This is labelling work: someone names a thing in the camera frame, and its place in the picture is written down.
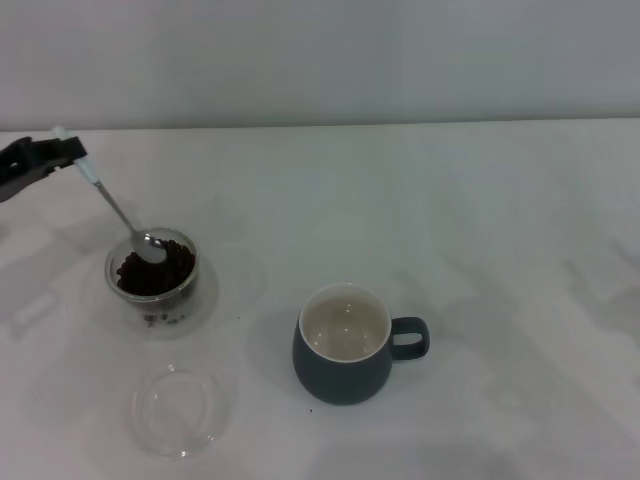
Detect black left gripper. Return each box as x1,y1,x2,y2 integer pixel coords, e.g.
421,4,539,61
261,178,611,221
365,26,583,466
0,135,86,204

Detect blue-handled metal spoon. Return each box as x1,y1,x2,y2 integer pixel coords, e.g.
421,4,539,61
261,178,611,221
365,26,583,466
51,125,167,265

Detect dark blue ceramic mug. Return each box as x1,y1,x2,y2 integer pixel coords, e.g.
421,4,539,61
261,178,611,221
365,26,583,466
292,283,431,407

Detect pile of coffee beans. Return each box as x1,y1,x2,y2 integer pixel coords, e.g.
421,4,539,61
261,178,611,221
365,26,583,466
115,238,197,296

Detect coffee beans in glass base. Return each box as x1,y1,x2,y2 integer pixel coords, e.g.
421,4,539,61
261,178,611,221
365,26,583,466
142,311,189,327

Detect double-walled glass cup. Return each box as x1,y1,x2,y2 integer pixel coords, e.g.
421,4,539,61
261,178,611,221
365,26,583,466
103,227,220,342

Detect small clear glass dish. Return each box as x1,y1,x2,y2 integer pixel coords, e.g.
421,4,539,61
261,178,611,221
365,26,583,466
130,364,229,460

